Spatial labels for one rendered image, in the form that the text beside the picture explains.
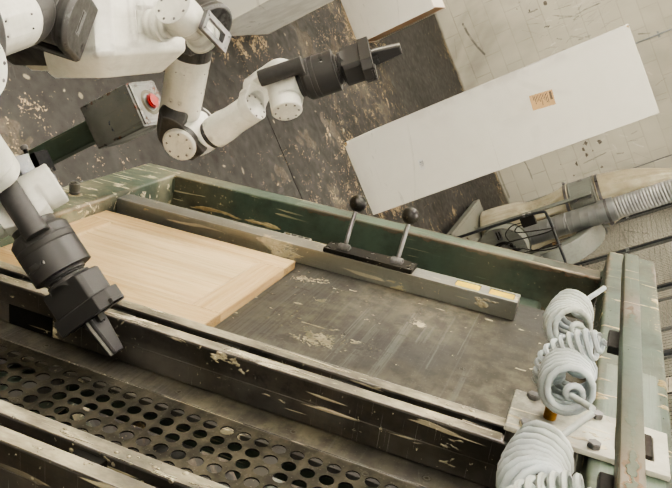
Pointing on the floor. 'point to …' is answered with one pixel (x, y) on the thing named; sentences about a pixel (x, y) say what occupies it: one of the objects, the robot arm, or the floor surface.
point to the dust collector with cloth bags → (557, 216)
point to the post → (67, 143)
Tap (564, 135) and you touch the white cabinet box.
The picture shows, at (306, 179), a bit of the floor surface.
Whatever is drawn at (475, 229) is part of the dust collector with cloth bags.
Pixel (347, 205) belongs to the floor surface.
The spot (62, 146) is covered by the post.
